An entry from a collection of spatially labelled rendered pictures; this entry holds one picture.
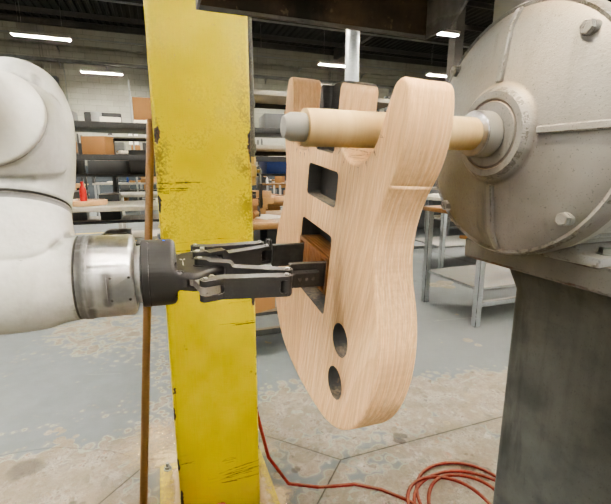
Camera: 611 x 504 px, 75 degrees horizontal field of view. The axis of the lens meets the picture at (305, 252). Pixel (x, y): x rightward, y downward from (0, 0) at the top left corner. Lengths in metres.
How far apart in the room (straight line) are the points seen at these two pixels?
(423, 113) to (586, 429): 0.47
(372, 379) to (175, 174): 0.93
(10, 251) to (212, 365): 0.98
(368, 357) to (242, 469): 1.23
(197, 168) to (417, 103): 0.94
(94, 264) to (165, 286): 0.07
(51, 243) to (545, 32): 0.50
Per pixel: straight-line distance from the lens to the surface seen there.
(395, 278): 0.39
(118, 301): 0.45
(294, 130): 0.34
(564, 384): 0.66
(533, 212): 0.44
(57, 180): 0.50
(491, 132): 0.44
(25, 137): 0.46
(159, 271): 0.44
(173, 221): 1.22
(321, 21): 0.56
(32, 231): 0.46
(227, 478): 1.60
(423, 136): 0.34
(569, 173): 0.42
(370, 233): 0.38
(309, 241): 0.52
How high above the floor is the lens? 1.21
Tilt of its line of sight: 12 degrees down
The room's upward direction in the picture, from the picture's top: straight up
